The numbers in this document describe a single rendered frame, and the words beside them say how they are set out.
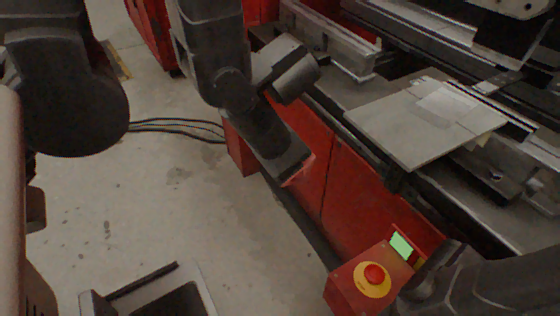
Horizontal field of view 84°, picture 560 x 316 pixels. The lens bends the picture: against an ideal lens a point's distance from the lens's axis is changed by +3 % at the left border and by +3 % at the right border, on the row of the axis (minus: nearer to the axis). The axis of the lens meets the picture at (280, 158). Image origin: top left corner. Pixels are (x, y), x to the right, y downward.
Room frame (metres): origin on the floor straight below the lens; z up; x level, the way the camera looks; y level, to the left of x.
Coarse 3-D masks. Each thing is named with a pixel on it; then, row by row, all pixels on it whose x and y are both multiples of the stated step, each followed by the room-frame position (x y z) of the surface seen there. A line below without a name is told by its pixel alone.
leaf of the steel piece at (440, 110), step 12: (432, 96) 0.55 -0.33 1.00; (444, 96) 0.55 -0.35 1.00; (408, 108) 0.51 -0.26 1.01; (420, 108) 0.49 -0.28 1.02; (432, 108) 0.51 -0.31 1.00; (444, 108) 0.51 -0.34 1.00; (456, 108) 0.51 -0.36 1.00; (468, 108) 0.51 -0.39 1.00; (432, 120) 0.46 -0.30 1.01; (444, 120) 0.45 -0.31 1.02; (456, 120) 0.47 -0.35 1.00
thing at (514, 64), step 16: (496, 16) 0.58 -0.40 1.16; (480, 32) 0.59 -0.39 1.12; (496, 32) 0.57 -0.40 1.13; (512, 32) 0.55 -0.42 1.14; (528, 32) 0.53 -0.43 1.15; (544, 32) 0.52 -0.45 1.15; (480, 48) 0.59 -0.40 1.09; (496, 48) 0.55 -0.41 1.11; (512, 48) 0.53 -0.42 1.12; (528, 48) 0.51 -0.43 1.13; (512, 64) 0.53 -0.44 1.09
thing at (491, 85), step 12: (540, 48) 0.70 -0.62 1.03; (528, 60) 0.66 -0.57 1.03; (540, 60) 0.64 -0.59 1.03; (552, 60) 0.64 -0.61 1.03; (504, 72) 0.64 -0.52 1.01; (516, 72) 0.64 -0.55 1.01; (528, 72) 0.64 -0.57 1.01; (540, 72) 0.62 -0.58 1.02; (552, 72) 0.61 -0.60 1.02; (480, 84) 0.59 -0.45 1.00; (492, 84) 0.59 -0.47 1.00; (504, 84) 0.59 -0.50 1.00; (540, 84) 0.61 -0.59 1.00; (552, 84) 0.61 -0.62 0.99
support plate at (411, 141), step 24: (408, 96) 0.56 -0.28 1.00; (360, 120) 0.47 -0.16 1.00; (384, 120) 0.47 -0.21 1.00; (408, 120) 0.47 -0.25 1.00; (480, 120) 0.47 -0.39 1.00; (504, 120) 0.47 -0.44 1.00; (384, 144) 0.40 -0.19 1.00; (408, 144) 0.40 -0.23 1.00; (432, 144) 0.40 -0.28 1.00; (456, 144) 0.40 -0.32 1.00; (408, 168) 0.35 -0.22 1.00
